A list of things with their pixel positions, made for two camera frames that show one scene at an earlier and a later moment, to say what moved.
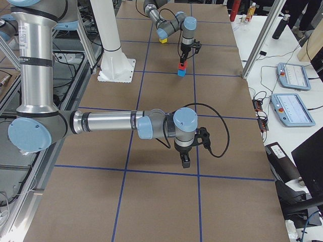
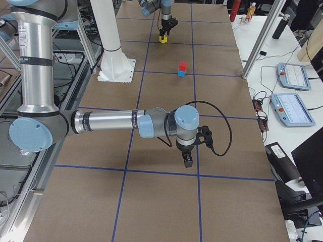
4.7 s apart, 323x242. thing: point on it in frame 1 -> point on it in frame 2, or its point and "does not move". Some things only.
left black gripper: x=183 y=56 -> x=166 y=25
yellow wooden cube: x=163 y=41 does not move
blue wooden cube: x=181 y=72 does not move
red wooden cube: x=182 y=67 does not move
